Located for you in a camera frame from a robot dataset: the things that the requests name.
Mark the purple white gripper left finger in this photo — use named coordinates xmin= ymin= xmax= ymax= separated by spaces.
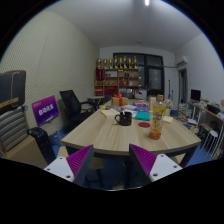
xmin=45 ymin=145 xmax=94 ymax=186

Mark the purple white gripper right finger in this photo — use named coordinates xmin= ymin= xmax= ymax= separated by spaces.
xmin=129 ymin=144 xmax=182 ymax=186

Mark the red round coaster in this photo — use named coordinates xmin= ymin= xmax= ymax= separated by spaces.
xmin=138 ymin=122 xmax=151 ymax=128

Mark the black suitcase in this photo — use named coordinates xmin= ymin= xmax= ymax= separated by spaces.
xmin=28 ymin=127 xmax=56 ymax=164

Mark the yellow sticky note pad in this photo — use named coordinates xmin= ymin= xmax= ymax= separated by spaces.
xmin=163 ymin=116 xmax=173 ymax=124

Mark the wooden table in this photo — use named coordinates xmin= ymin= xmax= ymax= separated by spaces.
xmin=62 ymin=109 xmax=201 ymax=167

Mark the teal notebook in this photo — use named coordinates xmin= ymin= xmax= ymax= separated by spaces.
xmin=135 ymin=112 xmax=150 ymax=121

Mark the black mug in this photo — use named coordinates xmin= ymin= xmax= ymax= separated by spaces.
xmin=115 ymin=112 xmax=132 ymax=126

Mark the yellow orange drink bottle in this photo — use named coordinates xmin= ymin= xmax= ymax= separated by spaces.
xmin=149 ymin=95 xmax=166 ymax=140

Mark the black office chair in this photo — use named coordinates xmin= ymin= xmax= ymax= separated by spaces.
xmin=60 ymin=90 xmax=99 ymax=130

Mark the pale yellow paper stack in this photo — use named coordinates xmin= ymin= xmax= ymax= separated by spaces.
xmin=101 ymin=109 xmax=119 ymax=118

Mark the purple sign board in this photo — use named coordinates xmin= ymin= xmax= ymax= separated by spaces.
xmin=32 ymin=95 xmax=59 ymax=126

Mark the white stool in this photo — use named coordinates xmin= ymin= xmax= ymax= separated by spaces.
xmin=203 ymin=130 xmax=218 ymax=150

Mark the striped cushion chair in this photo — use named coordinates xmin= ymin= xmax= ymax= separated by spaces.
xmin=0 ymin=106 xmax=28 ymax=154

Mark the yellow gift box red ribbon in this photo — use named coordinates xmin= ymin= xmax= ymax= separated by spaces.
xmin=111 ymin=94 xmax=128 ymax=106

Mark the black computer monitor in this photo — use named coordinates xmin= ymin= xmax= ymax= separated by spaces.
xmin=191 ymin=89 xmax=201 ymax=101

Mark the dark window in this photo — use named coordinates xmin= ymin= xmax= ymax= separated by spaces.
xmin=113 ymin=53 xmax=164 ymax=95

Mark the wooden shelf with trophies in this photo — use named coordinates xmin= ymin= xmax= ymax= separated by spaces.
xmin=94 ymin=56 xmax=140 ymax=96

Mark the white air conditioner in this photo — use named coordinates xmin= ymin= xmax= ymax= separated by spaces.
xmin=176 ymin=56 xmax=187 ymax=67

